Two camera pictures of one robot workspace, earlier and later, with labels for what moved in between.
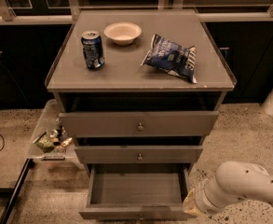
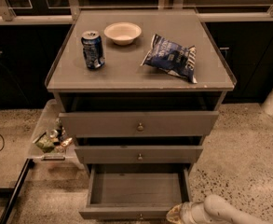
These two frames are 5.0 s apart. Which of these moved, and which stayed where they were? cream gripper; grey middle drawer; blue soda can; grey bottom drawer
Moved: cream gripper
Stayed: grey middle drawer; grey bottom drawer; blue soda can
